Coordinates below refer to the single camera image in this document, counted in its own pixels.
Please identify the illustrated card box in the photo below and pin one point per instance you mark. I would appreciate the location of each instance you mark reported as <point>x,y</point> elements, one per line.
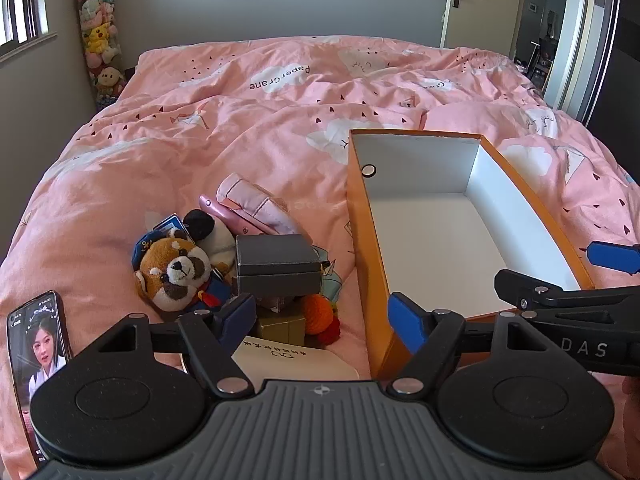
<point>167,223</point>

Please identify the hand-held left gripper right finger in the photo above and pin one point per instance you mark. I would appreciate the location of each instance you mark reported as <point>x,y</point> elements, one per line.
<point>405,320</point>

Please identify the white door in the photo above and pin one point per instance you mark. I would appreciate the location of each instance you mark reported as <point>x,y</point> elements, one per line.
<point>480,10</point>

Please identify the orange cardboard box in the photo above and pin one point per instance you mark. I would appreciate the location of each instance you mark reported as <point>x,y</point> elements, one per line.
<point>365,240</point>

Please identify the orange crochet ball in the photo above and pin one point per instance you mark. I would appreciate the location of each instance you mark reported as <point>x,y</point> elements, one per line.
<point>320,317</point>

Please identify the grey box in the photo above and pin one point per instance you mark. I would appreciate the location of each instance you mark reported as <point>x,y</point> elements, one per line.
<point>275,260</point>

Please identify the pink wallet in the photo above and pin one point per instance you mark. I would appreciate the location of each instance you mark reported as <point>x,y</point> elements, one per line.
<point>220,212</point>

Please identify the white dog plush toy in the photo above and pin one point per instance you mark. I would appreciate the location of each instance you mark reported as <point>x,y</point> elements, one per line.
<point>217,240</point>

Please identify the gold box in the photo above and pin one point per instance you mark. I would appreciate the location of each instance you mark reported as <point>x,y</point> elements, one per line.
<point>280,327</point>

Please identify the pink fabric pouch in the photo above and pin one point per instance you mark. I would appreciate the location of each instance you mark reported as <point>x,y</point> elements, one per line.
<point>250,200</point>

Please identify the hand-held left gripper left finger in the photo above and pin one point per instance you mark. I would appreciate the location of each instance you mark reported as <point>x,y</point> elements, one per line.
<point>235,317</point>

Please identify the smartphone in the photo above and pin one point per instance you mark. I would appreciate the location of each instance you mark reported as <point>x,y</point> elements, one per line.
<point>37,350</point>

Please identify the dark wardrobe door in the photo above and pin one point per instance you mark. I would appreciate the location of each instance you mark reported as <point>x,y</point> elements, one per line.
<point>620,35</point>

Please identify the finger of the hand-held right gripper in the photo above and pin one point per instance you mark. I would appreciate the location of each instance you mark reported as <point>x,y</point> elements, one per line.
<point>607,256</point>
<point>530,290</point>

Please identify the clear tube of plush toys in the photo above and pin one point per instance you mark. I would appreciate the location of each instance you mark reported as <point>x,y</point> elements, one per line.
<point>97,35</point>

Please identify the window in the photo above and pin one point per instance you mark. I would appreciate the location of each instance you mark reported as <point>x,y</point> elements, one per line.
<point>20,0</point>

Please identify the red panda plush toy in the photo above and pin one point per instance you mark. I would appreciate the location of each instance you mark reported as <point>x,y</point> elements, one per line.
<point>175,265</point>

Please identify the pink printed blanket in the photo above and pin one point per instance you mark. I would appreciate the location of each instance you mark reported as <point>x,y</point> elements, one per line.
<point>250,135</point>

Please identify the white glasses case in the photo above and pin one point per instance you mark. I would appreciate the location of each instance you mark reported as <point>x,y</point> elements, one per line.
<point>300,362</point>

